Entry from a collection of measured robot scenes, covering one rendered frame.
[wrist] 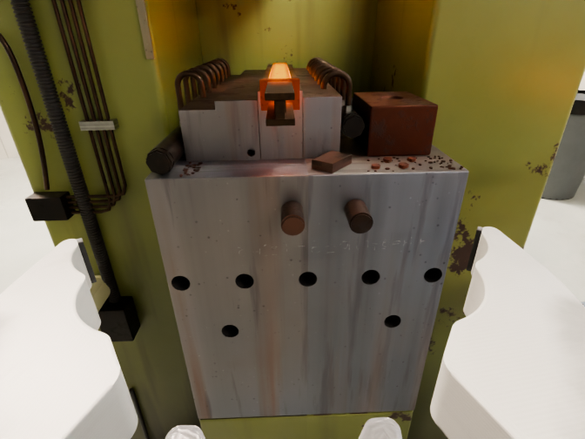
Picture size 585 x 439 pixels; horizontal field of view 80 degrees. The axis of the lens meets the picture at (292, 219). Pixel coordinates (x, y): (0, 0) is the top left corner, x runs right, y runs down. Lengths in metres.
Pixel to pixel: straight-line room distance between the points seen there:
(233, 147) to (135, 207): 0.29
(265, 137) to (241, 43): 0.49
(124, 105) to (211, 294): 0.33
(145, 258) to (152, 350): 0.25
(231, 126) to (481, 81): 0.41
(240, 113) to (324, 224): 0.17
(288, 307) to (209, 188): 0.21
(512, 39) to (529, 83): 0.08
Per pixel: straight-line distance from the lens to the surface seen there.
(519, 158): 0.74
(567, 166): 2.99
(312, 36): 0.93
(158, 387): 1.01
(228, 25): 0.93
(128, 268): 0.78
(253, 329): 0.54
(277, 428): 0.73
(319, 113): 0.45
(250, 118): 0.45
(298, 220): 0.39
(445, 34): 0.63
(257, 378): 0.62
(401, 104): 0.48
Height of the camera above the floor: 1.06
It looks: 28 degrees down
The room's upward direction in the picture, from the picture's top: 1 degrees counter-clockwise
